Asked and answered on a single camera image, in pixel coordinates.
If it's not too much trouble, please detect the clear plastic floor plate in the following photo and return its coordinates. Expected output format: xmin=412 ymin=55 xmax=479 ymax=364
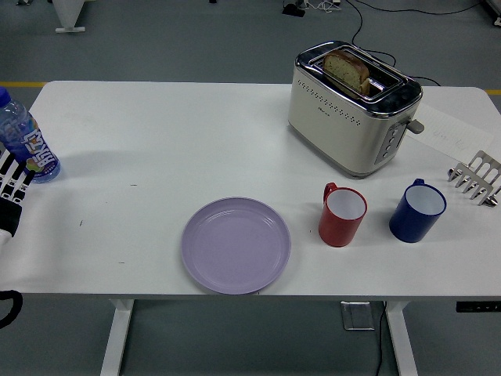
xmin=340 ymin=300 xmax=377 ymax=332

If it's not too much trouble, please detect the white stand foot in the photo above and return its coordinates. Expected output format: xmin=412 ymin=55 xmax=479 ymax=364
xmin=53 ymin=0 xmax=87 ymax=34

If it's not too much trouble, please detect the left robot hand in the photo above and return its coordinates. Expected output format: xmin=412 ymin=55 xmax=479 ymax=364
xmin=0 ymin=146 xmax=34 ymax=255

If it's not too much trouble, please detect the silver metal toast rack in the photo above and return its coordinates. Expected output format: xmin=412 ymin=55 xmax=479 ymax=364
xmin=447 ymin=150 xmax=501 ymax=207

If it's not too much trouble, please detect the white cable bundle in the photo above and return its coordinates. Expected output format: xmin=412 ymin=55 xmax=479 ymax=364
xmin=305 ymin=0 xmax=342 ymax=12

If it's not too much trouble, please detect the white paper sheet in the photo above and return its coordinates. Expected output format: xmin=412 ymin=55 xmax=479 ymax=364
xmin=405 ymin=99 xmax=494 ymax=161

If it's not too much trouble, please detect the red cup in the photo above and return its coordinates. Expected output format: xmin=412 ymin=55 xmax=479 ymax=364
xmin=317 ymin=182 xmax=369 ymax=248

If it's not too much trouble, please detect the blue cup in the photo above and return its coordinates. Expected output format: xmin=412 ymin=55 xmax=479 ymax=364
xmin=388 ymin=178 xmax=448 ymax=244

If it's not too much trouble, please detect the black floor cable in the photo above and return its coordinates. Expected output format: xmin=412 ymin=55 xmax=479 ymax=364
xmin=351 ymin=0 xmax=486 ymax=16

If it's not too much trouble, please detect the purple plate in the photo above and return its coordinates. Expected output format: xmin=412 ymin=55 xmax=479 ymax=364
xmin=180 ymin=197 xmax=292 ymax=295

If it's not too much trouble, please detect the black table control panel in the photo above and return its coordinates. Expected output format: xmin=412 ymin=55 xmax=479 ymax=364
xmin=456 ymin=301 xmax=501 ymax=313

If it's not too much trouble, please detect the black toaster power cable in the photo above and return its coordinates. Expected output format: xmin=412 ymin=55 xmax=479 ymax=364
xmin=344 ymin=0 xmax=442 ymax=87

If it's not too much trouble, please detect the bread slice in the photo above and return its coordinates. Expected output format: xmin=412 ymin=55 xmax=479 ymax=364
xmin=322 ymin=49 xmax=371 ymax=97

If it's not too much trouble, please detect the white furniture piece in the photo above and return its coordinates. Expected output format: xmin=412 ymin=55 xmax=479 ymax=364
xmin=487 ymin=0 xmax=501 ymax=27

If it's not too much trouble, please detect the cream and chrome toaster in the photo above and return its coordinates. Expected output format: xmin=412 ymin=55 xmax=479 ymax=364
xmin=287 ymin=39 xmax=425 ymax=180

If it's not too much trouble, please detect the black cable under table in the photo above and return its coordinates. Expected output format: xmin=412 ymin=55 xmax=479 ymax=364
xmin=374 ymin=300 xmax=388 ymax=376

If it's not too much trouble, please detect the blue drink bottle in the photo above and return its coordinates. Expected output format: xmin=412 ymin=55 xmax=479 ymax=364
xmin=0 ymin=86 xmax=62 ymax=184

